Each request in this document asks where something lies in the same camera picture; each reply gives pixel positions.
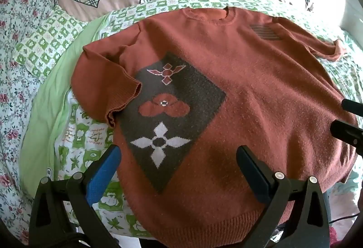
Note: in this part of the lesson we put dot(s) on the floral bed sheet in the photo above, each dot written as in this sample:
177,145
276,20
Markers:
14,80

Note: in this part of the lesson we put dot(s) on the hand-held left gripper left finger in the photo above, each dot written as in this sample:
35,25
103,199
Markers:
104,170

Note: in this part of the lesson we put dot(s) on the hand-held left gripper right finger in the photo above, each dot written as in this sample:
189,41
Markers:
254,177

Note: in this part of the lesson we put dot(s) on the green checkered blanket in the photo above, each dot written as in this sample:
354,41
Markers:
85,134

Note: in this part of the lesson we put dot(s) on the light green sheet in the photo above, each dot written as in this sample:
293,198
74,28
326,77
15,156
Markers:
45,123

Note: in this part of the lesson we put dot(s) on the green checkered pillow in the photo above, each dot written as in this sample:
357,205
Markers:
48,41

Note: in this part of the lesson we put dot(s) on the rust knit sweater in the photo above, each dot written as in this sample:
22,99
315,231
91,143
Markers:
255,80

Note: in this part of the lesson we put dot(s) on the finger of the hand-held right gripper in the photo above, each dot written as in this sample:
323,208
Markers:
347,131
353,107

